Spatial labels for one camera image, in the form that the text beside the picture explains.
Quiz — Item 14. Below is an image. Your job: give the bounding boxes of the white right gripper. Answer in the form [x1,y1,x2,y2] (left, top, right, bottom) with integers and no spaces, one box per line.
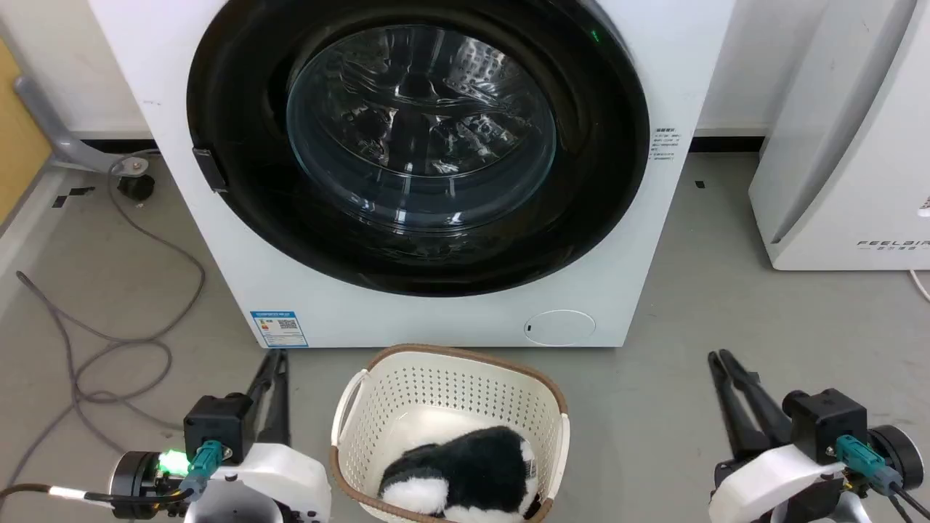
[708,349,848,523]

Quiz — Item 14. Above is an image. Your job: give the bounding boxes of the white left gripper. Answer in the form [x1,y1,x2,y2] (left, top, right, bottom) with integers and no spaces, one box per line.
[185,349,333,523]

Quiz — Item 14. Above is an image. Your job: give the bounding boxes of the round black glass washer door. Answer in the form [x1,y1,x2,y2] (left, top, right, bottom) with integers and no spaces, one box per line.
[186,0,651,298]

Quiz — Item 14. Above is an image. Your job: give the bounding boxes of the white front-load washing machine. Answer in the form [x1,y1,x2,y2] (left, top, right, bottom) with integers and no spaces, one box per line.
[87,0,736,349]

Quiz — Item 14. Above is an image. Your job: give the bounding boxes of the blue energy label sticker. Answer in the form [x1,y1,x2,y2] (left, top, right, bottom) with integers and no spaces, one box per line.
[250,311,309,349]

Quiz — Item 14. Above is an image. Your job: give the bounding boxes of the cream perforated laundry basket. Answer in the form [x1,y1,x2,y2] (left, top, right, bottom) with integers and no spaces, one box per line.
[330,344,571,523]

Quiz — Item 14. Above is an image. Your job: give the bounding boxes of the round white filter cover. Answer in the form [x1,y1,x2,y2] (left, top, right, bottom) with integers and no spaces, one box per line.
[524,310,597,346]

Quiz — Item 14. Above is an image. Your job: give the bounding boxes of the black and white plush toy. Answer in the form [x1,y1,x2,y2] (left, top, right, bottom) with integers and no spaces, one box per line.
[378,426,543,523]

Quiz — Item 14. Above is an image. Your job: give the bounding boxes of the black caster wheel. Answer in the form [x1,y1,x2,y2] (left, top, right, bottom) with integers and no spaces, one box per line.
[117,174,155,203]

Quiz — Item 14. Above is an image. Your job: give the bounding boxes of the small printed text sticker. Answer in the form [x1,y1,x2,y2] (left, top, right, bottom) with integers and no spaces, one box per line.
[652,128,681,162]

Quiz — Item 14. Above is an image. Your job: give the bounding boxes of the white air purifier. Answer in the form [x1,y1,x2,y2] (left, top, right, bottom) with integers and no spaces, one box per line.
[748,0,930,272]

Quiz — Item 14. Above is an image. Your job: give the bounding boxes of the grey metal stand leg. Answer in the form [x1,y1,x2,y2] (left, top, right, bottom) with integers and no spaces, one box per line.
[12,73,150,176]

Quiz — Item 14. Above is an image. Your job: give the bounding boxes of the wooden board panel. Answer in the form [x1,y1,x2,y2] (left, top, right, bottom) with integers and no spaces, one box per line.
[0,38,53,227]

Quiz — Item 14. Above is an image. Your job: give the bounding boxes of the left teal plug black cable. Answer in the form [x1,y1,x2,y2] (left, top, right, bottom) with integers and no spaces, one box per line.
[0,439,223,511]

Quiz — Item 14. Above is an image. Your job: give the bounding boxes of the teal plug black cable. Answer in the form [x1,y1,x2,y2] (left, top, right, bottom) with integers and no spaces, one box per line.
[834,434,930,521]
[0,439,223,511]

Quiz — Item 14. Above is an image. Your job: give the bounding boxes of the right teal plug black cable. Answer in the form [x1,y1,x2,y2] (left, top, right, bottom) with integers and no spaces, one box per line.
[834,434,930,521]

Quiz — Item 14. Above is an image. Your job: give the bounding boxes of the grey floor cable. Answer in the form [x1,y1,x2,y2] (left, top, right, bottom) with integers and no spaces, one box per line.
[0,150,207,502]

